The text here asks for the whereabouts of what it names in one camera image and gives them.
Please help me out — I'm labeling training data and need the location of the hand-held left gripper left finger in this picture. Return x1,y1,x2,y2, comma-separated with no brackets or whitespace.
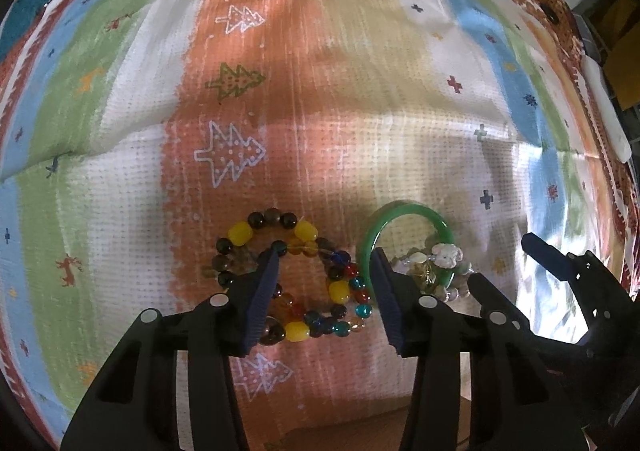
60,247,282,451

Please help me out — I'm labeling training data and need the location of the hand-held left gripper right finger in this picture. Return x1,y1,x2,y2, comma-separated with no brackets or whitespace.
369,246,589,451

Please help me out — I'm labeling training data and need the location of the white charm bead bracelet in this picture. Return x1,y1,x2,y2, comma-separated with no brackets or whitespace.
392,242,482,304

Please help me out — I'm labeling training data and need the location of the dark and yellow bead bracelet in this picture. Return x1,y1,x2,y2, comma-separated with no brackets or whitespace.
214,208,352,345

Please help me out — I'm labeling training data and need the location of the green jade bangle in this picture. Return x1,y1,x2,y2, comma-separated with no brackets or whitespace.
357,200,457,303

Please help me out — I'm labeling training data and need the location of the multicolour glass bead bracelet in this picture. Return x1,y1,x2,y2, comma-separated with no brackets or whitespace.
270,240,376,339

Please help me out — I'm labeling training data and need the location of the colourful printed blanket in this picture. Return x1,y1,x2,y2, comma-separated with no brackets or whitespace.
0,0,640,451

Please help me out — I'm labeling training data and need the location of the white oblong object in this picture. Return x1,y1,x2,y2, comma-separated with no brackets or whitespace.
581,55,632,163

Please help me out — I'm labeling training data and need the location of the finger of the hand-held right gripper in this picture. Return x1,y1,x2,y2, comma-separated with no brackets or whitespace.
468,273,551,348
521,232,585,283

